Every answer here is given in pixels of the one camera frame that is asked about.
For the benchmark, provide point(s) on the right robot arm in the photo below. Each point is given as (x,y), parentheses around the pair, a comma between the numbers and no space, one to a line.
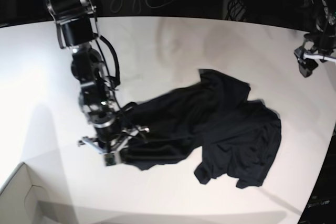
(95,65)

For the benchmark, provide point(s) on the white cardboard box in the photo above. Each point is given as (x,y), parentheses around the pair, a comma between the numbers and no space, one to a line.
(24,202)

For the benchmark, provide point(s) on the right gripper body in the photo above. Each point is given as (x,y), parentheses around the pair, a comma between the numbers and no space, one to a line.
(110,136)

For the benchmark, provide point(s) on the black t-shirt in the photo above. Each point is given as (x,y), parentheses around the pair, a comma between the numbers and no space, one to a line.
(238,137)

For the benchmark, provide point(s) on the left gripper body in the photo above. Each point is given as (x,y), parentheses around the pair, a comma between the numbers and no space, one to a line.
(316,46)

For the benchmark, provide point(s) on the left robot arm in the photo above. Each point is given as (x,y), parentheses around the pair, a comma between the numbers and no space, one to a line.
(324,17)

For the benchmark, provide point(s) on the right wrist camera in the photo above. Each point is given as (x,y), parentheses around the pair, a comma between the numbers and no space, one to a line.
(109,159)

